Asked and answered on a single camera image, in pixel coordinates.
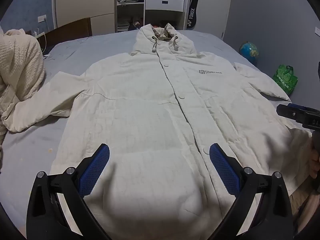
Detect bed with grey sheet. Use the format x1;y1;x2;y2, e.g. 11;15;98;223
0;29;308;205

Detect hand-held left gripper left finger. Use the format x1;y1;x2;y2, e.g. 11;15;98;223
26;143;112;240

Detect stack of pale books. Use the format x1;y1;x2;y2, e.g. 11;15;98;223
117;19;130;32

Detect white drawer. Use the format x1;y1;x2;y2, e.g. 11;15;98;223
145;0;185;12

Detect green shopping bag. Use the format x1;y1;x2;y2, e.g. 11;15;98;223
272;64;298;95

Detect white charger cable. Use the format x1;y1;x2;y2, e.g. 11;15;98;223
32;20;50;59

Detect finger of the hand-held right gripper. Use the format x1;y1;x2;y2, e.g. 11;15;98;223
276;103;320;130

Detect white open shelf unit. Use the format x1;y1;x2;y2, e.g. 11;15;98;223
114;0;193;33

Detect black racket bag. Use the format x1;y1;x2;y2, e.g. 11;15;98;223
185;0;200;30

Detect person's right hand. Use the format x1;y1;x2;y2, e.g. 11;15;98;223
309;140;320;179

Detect white hooded jacket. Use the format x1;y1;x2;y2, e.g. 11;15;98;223
2;23;313;240

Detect beige sliding door wardrobe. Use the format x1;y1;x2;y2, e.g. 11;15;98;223
51;0;117;35

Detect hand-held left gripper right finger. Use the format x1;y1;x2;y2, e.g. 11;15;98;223
209;143;294;240

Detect cream knitted blanket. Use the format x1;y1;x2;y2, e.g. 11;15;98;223
0;29;45;140

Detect blue globe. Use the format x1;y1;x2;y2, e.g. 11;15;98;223
239;41;258;65

